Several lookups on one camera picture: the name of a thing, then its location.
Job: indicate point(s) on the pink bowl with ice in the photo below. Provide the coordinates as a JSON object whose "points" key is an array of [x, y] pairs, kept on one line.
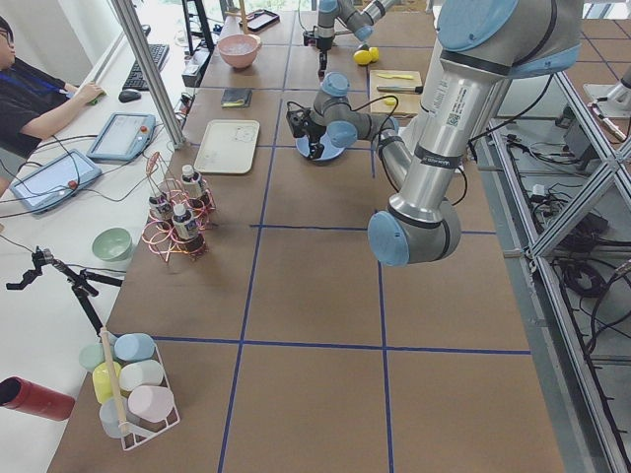
{"points": [[239, 50]]}

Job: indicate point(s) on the white wire cup rack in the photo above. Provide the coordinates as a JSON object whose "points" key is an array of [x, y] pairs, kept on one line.
{"points": [[145, 431]]}

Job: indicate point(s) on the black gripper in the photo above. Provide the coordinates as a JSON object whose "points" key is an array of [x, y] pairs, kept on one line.
{"points": [[315, 129], [322, 47]]}

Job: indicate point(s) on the copper wire bottle rack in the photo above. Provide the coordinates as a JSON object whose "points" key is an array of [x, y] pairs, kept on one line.
{"points": [[164, 242]]}

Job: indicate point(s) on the mint green bowl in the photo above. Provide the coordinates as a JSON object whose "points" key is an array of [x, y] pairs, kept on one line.
{"points": [[114, 244]]}

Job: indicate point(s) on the grey blue cup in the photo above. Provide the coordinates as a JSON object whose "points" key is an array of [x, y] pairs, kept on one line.
{"points": [[109, 418]]}

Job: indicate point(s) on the teach pendant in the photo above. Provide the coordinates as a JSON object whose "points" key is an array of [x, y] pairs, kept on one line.
{"points": [[123, 137], [48, 186]]}

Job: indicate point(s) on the far teach pendant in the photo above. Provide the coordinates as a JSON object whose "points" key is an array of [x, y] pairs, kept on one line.
{"points": [[123, 137]]}

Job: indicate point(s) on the mint cup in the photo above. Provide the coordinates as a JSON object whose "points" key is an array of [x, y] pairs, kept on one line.
{"points": [[92, 356]]}

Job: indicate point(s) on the aluminium frame post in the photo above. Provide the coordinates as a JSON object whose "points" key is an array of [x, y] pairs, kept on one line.
{"points": [[130, 24]]}

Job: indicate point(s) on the seated person black shirt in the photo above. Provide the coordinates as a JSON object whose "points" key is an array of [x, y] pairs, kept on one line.
{"points": [[34, 105]]}

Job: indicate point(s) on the yellow lemon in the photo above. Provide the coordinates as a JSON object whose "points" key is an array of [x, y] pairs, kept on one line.
{"points": [[374, 53], [363, 57]]}

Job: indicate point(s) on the black computer mouse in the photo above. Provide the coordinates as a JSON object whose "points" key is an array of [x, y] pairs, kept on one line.
{"points": [[129, 95]]}

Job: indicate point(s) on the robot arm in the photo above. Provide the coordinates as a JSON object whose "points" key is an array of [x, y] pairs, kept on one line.
{"points": [[479, 44], [360, 23]]}

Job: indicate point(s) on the light blue cup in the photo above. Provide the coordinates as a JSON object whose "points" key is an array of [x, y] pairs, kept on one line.
{"points": [[134, 347]]}

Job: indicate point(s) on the near teach pendant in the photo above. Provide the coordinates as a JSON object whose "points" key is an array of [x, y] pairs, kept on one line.
{"points": [[48, 186]]}

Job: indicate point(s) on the white cup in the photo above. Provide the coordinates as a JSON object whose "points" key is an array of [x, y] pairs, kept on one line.
{"points": [[148, 372]]}

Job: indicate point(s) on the cream bear tray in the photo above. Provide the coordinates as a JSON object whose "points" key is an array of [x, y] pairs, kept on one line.
{"points": [[227, 146]]}

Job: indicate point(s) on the yellow plastic knife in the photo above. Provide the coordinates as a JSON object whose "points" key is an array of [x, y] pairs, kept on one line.
{"points": [[396, 76]]}

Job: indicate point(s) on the pink cup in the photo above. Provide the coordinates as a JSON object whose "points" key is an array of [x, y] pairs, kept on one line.
{"points": [[151, 402]]}

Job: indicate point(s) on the wooden cutting board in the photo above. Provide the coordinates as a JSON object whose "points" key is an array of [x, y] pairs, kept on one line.
{"points": [[408, 104]]}

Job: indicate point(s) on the dark drink bottle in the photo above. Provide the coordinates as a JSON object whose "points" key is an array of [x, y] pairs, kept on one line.
{"points": [[186, 228], [191, 182], [161, 207]]}

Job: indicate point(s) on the wooden rack handle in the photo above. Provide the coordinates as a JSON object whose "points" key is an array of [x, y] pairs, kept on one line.
{"points": [[123, 424]]}

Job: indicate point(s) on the blue plate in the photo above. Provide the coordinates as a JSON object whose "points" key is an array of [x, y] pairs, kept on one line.
{"points": [[325, 152]]}

